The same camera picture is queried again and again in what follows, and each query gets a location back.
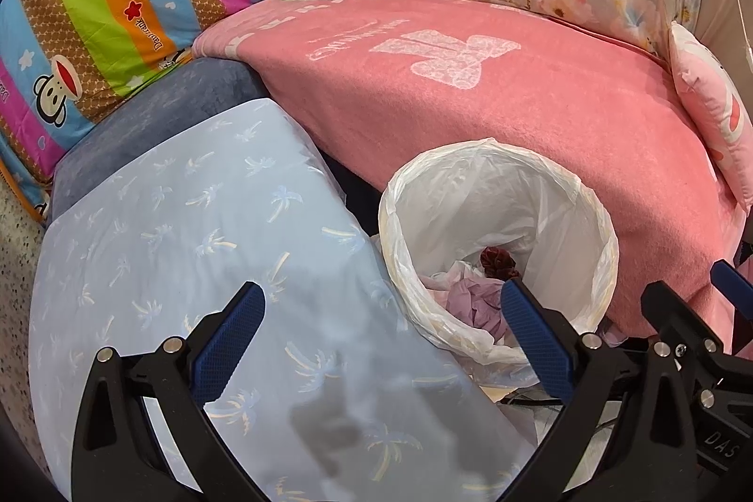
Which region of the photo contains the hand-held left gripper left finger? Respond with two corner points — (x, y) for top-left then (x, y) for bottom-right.
(71, 281), (265, 502)

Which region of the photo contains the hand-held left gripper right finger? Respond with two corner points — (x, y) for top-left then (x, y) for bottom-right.
(501, 277), (701, 502)

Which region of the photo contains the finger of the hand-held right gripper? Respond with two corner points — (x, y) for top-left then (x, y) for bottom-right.
(711, 260), (753, 303)
(641, 280), (753, 403)

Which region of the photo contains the pink cloth bag with strap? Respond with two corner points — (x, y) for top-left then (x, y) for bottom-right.
(445, 272), (519, 341)

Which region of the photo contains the dark red scrunchie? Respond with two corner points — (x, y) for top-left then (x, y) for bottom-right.
(479, 246), (521, 282)

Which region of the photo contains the bin with white plastic liner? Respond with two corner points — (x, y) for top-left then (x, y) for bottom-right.
(378, 138), (620, 367)

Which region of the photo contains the pink printed pillow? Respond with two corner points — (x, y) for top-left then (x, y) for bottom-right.
(671, 21), (753, 212)

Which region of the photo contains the pink blanket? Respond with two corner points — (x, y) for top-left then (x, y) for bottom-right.
(192, 0), (745, 356)

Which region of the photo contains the blue-grey velvet cushion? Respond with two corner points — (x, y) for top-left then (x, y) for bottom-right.
(50, 58), (272, 221)

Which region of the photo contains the black floor cable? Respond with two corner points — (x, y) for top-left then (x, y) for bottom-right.
(497, 395), (625, 432)

